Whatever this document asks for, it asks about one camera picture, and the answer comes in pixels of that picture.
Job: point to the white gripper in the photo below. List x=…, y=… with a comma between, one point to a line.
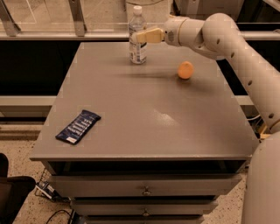
x=171, y=34

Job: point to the clear plastic water bottle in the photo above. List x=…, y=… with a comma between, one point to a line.
x=137, y=51

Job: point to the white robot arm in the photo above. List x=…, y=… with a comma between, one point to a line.
x=218, y=37

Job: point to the blue rxbar blueberry wrapper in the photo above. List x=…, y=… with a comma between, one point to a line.
x=78, y=127

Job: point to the orange fruit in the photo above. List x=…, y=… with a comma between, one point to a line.
x=185, y=70

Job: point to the grey drawer cabinet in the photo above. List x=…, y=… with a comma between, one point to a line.
x=152, y=121

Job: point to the metal glass railing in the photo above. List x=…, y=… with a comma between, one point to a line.
x=108, y=19

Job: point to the top grey drawer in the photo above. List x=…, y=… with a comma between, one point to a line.
x=143, y=185

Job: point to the grey drawer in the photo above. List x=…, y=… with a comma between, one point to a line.
x=145, y=220
x=144, y=207
x=143, y=185

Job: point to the middle grey drawer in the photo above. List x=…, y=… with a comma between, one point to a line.
x=144, y=207

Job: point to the blue white power strip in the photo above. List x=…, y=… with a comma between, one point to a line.
x=45, y=188

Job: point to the bottom grey drawer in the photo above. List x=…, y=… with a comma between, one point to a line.
x=145, y=220

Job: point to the black office chair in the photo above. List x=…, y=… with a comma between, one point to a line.
x=13, y=192

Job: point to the yellow wooden frame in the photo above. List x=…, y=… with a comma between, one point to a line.
x=264, y=131

